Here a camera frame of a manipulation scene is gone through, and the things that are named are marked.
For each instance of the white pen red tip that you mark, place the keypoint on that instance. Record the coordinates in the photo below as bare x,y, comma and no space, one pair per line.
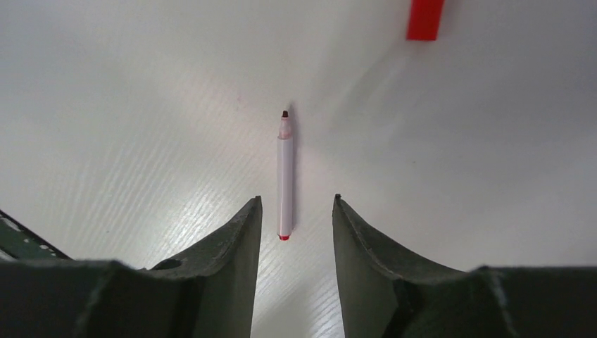
285,178

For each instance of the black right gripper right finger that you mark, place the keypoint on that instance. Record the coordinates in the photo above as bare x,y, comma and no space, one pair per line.
387,290

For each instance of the red pen cap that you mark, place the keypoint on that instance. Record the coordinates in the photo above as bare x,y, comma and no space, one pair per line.
424,20

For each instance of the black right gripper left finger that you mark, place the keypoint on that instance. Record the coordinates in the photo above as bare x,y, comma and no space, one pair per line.
206,290

